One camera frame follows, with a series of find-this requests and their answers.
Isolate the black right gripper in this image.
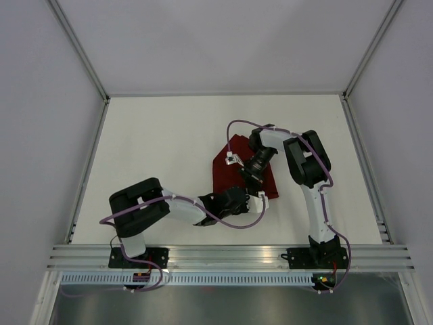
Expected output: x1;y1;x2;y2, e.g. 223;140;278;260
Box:
237;146;276;194

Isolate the red cloth napkin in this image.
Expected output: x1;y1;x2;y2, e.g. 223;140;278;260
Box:
212;134;279;200

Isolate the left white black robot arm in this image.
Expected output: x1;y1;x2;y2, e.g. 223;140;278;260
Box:
109;177;250;268

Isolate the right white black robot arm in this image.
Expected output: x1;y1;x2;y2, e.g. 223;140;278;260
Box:
240;125;340;267

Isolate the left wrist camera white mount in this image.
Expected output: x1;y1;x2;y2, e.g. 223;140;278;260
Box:
247;191;269;213

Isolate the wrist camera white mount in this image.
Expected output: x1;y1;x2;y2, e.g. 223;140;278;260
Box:
225;151;244;166
247;191;269;213

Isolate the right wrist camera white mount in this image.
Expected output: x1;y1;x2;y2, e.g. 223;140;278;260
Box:
225;151;244;166

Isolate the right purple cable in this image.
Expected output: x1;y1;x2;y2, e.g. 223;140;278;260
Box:
225;120;352;294

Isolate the purple cable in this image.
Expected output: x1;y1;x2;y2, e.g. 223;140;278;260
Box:
59;194;268;299
225;120;352;294

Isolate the right robot arm base mount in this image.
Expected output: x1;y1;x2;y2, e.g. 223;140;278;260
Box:
280;247;349;269

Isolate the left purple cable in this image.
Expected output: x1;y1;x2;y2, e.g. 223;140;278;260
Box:
59;194;268;299

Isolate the aluminium frame rail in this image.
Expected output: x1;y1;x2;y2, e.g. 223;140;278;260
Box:
46;244;415;273

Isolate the white slotted cable duct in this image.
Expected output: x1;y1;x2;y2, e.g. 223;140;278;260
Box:
62;272;313;286

